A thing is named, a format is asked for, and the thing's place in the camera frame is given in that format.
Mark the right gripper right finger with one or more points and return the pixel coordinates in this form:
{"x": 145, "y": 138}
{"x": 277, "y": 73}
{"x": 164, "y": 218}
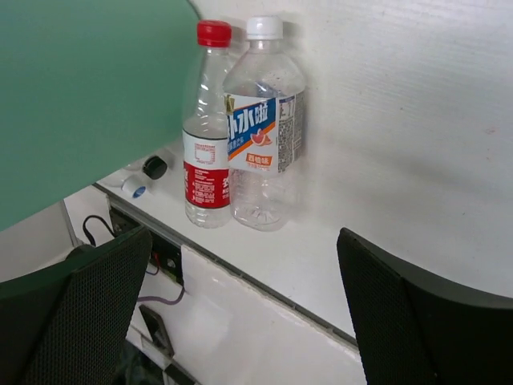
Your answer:
{"x": 415, "y": 327}

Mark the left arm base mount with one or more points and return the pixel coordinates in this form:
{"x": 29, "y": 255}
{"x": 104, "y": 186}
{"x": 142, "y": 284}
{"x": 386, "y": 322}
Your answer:
{"x": 134, "y": 259}

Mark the green plastic bin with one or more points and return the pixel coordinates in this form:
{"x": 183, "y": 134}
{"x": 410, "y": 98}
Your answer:
{"x": 86, "y": 88}

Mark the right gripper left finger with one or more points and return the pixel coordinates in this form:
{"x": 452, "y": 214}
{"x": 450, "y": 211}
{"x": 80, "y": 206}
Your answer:
{"x": 59, "y": 325}

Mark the black cap black label bottle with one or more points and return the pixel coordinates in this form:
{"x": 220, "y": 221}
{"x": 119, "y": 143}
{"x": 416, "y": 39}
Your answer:
{"x": 154, "y": 167}

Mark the red cap water bottle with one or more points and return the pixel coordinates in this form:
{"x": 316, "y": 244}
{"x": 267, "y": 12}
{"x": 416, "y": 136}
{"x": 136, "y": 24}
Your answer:
{"x": 206, "y": 189}

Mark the clear white cap bottle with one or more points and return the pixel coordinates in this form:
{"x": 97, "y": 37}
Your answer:
{"x": 130, "y": 184}

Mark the grapefruit label white cap bottle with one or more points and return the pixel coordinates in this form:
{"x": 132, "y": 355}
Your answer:
{"x": 264, "y": 101}

